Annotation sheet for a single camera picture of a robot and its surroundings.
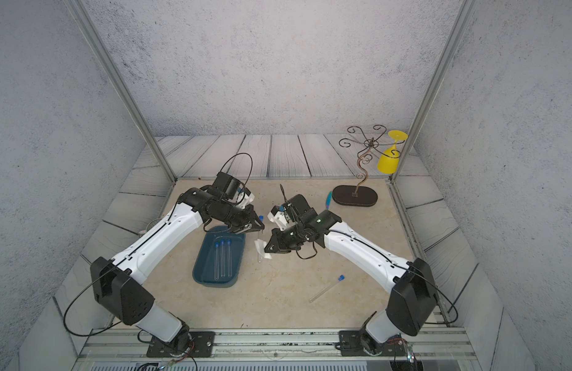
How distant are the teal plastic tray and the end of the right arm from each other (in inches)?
8.7

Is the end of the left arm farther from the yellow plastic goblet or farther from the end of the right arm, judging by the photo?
the yellow plastic goblet

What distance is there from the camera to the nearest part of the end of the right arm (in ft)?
1.83

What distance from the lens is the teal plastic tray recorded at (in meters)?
0.86
